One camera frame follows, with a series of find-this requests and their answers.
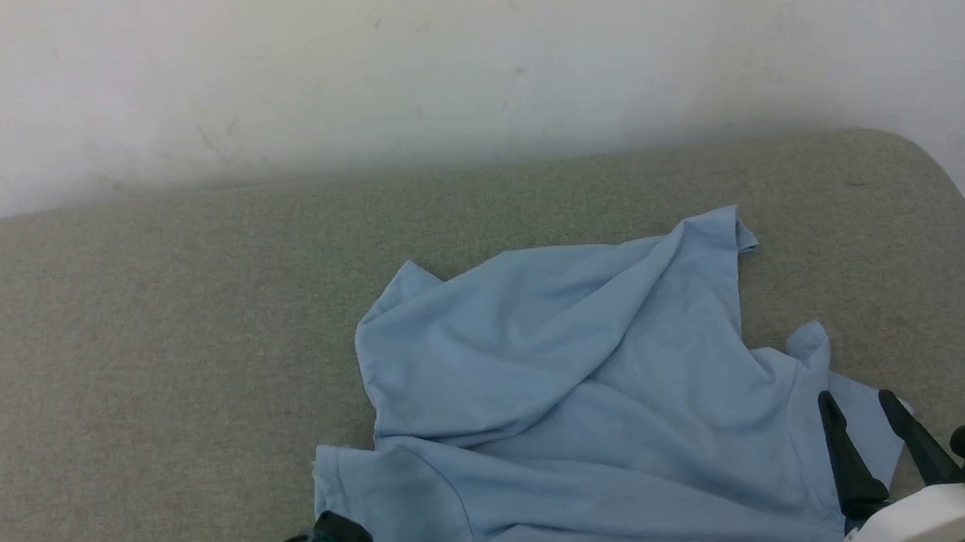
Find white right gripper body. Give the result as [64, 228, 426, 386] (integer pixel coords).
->
[836, 482, 965, 542]

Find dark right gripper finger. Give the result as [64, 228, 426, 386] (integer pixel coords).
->
[878, 386, 963, 489]
[817, 387, 891, 522]

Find light blue shirt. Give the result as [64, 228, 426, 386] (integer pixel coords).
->
[300, 197, 920, 542]

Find grey-green fabric sofa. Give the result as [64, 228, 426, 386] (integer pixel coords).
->
[0, 124, 965, 542]

